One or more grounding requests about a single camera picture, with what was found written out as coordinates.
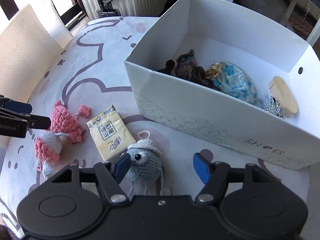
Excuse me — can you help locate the white metal rack frame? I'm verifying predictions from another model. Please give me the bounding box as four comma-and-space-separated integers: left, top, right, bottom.
225, 0, 320, 47

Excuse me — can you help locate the white shoe box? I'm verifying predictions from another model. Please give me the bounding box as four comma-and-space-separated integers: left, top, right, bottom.
124, 0, 320, 171

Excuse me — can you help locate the blue floral fabric pouch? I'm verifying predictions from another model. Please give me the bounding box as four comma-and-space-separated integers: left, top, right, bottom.
206, 60, 258, 104

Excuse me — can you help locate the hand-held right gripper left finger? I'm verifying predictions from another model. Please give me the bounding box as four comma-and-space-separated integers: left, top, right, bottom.
50, 152, 132, 203

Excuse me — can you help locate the pink crochet doll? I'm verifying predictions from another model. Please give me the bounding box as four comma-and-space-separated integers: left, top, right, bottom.
34, 100, 92, 180

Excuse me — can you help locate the oval wooden box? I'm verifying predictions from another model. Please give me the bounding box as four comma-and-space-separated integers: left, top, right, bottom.
269, 76, 298, 118

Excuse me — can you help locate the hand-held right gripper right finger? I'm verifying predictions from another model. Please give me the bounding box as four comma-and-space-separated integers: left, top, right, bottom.
193, 152, 278, 203

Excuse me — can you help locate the grey crochet doll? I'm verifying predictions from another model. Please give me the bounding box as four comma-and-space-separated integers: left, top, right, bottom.
124, 131, 173, 198

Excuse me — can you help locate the dark multicolour yarn bundle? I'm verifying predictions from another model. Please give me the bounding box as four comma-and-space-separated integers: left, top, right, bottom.
157, 49, 222, 92

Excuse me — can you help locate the black window frame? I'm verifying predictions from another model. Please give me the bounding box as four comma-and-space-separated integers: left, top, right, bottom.
0, 0, 88, 28

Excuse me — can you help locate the striped cord bundle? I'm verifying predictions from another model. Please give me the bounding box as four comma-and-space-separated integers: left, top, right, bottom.
259, 92, 287, 118

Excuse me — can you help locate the yellow tissue pack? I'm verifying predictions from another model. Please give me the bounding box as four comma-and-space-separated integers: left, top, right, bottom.
86, 105, 137, 161

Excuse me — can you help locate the white ribbed suitcase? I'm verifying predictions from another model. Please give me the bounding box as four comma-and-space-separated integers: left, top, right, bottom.
74, 0, 167, 20

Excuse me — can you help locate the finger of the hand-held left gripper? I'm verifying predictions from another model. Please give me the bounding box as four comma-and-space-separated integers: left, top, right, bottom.
0, 97, 33, 115
0, 110, 52, 130

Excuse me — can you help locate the white foam sheet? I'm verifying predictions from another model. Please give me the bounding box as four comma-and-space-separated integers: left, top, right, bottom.
0, 0, 74, 155

